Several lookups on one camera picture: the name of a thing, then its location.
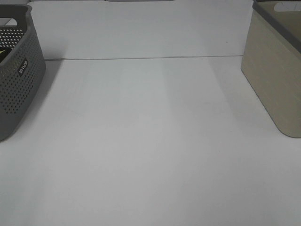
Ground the beige plastic bin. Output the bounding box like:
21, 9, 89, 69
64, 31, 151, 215
241, 0, 301, 138

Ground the grey perforated plastic basket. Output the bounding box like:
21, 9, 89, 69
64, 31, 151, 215
0, 4, 46, 140

